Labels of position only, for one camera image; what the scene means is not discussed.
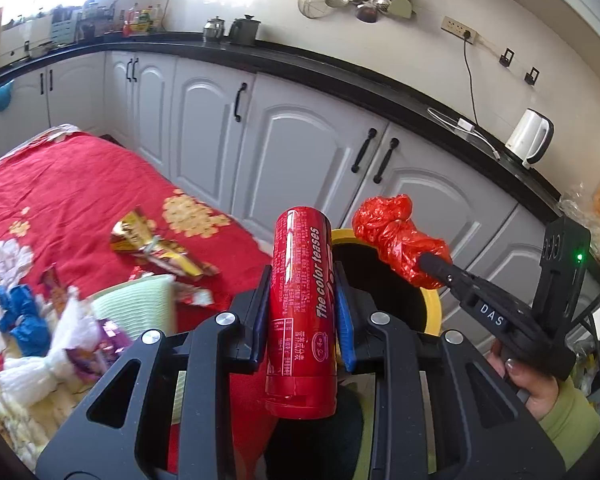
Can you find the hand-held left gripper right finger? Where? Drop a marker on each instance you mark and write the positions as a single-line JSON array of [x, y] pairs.
[[345, 327]]

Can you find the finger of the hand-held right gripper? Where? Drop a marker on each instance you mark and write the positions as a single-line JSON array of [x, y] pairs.
[[450, 275]]

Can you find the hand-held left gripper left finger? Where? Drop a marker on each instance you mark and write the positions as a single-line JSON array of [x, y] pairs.
[[260, 312]]

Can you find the red cylindrical snack can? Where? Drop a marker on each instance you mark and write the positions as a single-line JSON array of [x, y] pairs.
[[300, 310]]

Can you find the yellow-rimmed black trash bin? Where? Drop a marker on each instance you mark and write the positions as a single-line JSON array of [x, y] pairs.
[[380, 280]]

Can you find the red plastic bag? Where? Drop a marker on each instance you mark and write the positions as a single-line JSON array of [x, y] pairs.
[[395, 240]]

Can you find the light green ribbed cloth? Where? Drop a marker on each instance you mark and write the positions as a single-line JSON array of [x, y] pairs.
[[135, 305]]

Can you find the gold snack wrapper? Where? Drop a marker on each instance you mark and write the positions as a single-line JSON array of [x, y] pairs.
[[150, 245]]

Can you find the purple snack wrapper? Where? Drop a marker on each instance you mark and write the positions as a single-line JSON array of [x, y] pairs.
[[105, 340]]

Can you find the small orange wrapper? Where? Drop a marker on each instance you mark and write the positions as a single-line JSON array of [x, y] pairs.
[[57, 290]]

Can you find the blue plastic bag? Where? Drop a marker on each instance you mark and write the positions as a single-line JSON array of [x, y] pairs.
[[22, 320]]

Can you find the person's right hand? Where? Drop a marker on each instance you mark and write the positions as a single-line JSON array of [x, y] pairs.
[[535, 390]]

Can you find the clear plastic bags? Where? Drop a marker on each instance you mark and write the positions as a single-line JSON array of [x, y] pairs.
[[587, 215]]

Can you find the white electric kettle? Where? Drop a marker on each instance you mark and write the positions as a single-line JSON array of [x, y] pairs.
[[527, 135]]

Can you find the white kitchen cabinets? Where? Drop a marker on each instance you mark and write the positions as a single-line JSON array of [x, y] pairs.
[[295, 145]]

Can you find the red floral blanket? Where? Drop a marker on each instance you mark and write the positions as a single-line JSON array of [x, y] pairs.
[[80, 185]]

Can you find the black kitchen countertop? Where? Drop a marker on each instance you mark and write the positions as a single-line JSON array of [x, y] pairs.
[[330, 72]]

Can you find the dark green kettle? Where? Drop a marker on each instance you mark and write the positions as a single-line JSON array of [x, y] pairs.
[[243, 30]]

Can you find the steel kettle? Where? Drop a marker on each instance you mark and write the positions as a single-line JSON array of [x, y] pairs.
[[213, 30]]

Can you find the row of condiment bottles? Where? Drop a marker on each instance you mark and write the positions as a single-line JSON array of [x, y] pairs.
[[142, 20]]

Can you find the blue hanging cloth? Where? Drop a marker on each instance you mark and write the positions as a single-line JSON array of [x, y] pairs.
[[1, 96]]

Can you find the black wall hook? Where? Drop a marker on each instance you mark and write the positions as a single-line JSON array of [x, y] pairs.
[[532, 76], [506, 57]]

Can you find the wall power socket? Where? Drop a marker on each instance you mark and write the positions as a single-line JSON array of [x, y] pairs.
[[460, 30]]

